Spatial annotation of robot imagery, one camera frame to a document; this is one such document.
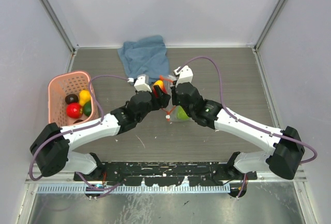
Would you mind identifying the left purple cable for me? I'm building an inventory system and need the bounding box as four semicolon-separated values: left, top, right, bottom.
28;75;135;181

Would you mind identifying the grey slotted cable duct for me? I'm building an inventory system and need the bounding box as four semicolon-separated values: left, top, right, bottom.
36;183;231;194

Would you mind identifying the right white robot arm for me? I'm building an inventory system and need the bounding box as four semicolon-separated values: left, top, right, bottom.
171;82;305;180

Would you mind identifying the green apple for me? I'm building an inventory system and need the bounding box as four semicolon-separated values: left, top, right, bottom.
174;106;190;121

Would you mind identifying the red apple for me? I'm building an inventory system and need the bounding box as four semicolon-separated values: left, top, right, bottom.
66;102;83;119

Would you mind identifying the blue cloth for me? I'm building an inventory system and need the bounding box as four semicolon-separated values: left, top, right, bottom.
117;35;170;84

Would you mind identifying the dark brown fruit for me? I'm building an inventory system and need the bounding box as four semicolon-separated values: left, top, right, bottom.
65;94;79;105

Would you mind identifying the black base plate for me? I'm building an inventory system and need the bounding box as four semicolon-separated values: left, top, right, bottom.
84;162;244;187

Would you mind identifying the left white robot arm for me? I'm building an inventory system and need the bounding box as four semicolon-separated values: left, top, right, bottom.
30;86;171;181

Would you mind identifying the pink plastic basket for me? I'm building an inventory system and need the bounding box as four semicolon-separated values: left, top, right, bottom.
48;71;99;126

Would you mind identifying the clear orange zip bag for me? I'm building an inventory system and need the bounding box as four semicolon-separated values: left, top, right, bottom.
159;75;192;123

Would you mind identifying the yellow pear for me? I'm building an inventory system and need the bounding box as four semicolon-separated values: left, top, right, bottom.
79;89;91;107

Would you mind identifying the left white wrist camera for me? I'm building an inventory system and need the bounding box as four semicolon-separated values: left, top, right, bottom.
127;74;152;92

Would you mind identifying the red yellow mango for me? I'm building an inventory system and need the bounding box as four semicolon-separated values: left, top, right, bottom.
152;80;167;97

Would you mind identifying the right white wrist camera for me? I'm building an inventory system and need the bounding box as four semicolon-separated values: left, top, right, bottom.
173;65;193;85

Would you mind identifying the green fruit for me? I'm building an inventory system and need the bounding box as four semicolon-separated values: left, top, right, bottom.
83;101;92;117

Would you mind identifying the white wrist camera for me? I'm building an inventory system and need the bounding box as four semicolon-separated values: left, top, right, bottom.
127;74;152;92
173;65;193;85

